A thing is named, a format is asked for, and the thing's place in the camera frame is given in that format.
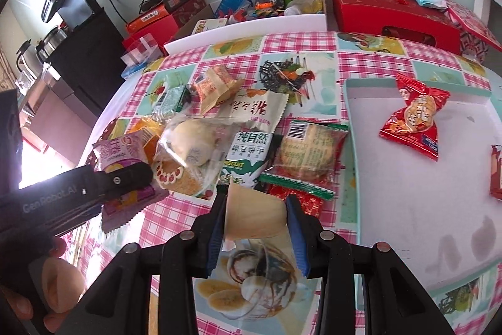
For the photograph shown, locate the beige pudding cup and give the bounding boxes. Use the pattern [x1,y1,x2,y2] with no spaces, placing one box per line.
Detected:
[225,183,287,240]

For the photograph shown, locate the stacked red gift boxes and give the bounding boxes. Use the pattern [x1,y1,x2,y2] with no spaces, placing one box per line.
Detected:
[122,0,207,55]

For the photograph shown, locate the purple pink snack packet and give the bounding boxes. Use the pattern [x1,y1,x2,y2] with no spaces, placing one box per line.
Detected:
[92,131,164,233]

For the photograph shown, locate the teal rimmed white tray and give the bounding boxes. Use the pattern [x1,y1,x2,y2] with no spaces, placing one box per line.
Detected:
[344,78,501,314]

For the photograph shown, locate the white green biscuit packet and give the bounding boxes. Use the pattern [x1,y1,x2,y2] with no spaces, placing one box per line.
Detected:
[219,131,273,188]

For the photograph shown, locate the large red gift box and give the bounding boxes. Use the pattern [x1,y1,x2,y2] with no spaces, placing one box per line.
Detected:
[332,0,460,54]

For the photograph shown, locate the red patterned snack packet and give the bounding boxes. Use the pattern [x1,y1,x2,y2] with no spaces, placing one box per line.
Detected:
[266,185,323,218]

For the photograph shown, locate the small green candy packet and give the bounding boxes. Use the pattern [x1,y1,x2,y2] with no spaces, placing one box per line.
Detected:
[153,85,191,116]

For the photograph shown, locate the green edged mung cake packet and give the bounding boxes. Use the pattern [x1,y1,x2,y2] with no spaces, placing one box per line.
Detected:
[259,121,349,201]

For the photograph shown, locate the box of assorted toys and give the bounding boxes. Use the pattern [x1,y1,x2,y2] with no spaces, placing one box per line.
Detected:
[173,0,327,41]

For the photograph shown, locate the black cabinet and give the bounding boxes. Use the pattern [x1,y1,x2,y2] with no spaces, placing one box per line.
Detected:
[49,9,125,116]

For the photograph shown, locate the black coffee machine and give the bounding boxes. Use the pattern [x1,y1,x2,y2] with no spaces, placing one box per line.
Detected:
[41,0,101,31]

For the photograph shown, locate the person's left hand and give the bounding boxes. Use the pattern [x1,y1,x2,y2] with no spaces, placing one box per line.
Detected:
[1,237,86,333]

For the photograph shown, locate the clear acrylic box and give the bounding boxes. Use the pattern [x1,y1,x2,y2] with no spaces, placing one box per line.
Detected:
[121,34,163,80]

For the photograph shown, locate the beige orange snack packet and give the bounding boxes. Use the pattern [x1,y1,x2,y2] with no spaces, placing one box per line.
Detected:
[190,64,244,115]

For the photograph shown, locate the red patterned lidded box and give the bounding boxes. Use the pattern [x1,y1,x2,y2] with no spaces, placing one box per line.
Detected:
[446,0,501,65]

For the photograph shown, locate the red white milk biscuit packet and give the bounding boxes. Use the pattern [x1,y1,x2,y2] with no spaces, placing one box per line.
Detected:
[489,144,502,201]

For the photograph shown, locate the red round-cake snack packet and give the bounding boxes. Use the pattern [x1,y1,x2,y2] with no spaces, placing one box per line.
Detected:
[379,73,450,161]

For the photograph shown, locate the clear wrapped round bread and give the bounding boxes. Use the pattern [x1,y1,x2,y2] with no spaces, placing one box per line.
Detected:
[152,114,240,200]

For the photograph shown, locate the white walnut snack packet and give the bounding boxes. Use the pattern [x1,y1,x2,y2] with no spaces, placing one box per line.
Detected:
[217,89,288,133]

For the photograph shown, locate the glass kettle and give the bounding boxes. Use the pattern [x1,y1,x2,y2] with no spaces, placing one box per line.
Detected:
[16,27,67,79]

